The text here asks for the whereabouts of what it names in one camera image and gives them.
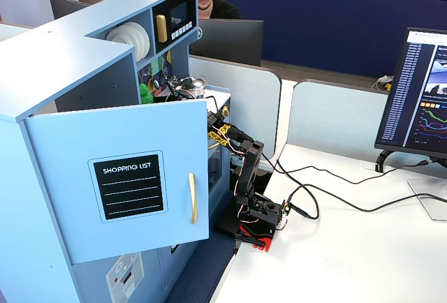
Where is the gold microwave handle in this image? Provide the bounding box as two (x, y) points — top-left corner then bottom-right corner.
(155, 13), (168, 43)

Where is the grey desk divider panel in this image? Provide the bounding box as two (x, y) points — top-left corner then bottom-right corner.
(188, 54), (283, 170)
(287, 78), (395, 158)

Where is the silver toy pot with lid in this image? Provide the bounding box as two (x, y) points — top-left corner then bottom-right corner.
(178, 75), (210, 101)

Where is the gold long door handle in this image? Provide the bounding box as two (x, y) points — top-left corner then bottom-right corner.
(188, 172), (199, 225)

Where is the black usb cable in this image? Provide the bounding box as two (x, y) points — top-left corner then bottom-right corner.
(260, 151), (434, 182)

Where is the yellow and white desk clutter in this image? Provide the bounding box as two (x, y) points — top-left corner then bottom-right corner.
(371, 74), (395, 94)

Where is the black monitor back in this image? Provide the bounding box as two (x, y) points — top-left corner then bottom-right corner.
(189, 18), (264, 68)

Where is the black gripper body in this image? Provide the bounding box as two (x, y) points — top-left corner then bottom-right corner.
(165, 75), (191, 103)

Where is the monitor with lit screen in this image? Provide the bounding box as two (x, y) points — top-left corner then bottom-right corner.
(374, 27), (447, 160)

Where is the black power cable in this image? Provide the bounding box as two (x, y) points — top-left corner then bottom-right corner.
(275, 158), (447, 221)

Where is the blue toy kitchen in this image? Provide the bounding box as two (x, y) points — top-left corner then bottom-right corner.
(0, 0), (233, 303)

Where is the green toy pineapple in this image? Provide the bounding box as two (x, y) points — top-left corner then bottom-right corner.
(139, 82), (155, 105)

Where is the red table clamp base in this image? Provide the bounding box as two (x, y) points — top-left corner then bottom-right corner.
(235, 223), (277, 253)

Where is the silver monitor stand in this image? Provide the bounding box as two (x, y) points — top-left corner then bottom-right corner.
(406, 158), (447, 222)

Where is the black flat base plate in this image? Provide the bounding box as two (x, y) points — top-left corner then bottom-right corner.
(214, 207), (246, 238)

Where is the blue shopping list door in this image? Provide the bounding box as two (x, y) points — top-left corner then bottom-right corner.
(22, 98), (211, 266)

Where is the dark monitor back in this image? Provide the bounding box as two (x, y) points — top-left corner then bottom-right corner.
(48, 0), (91, 21)

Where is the white plate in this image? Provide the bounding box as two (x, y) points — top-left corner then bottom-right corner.
(118, 22), (146, 62)
(129, 21), (152, 60)
(105, 25), (138, 45)

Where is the black monitor cable clip arm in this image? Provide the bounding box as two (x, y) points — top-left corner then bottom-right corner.
(375, 148), (447, 174)

